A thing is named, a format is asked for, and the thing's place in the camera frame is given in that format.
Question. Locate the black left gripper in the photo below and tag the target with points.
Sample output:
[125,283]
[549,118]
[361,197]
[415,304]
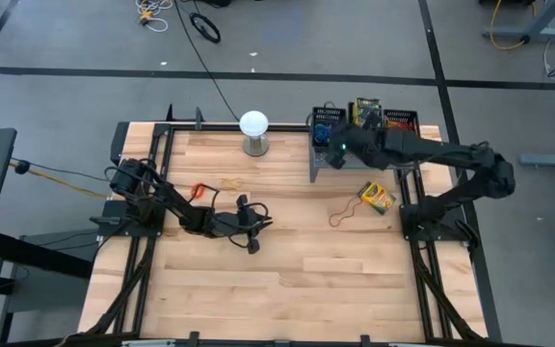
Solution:
[227,224]

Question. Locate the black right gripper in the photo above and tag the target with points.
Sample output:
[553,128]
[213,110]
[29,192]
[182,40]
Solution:
[359,142]

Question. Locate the black slotted plastic basket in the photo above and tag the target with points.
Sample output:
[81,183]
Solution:
[328,113]
[403,114]
[350,120]

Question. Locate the yellow rubber band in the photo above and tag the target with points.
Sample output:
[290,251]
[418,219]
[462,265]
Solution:
[231,182]

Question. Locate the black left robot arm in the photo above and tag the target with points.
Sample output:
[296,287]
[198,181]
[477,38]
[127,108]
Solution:
[171,200]

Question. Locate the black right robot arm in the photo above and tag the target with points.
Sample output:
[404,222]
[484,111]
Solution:
[441,149]

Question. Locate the grey perforated metal shelf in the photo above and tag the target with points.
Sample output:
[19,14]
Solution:
[318,168]

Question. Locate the white mushroom table lamp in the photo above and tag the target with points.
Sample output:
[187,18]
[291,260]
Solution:
[254,124]

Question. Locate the grey table leg foot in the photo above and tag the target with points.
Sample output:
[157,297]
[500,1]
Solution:
[530,34]
[552,160]

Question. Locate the black aluminium table frame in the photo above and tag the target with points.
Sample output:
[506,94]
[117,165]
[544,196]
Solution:
[210,127]

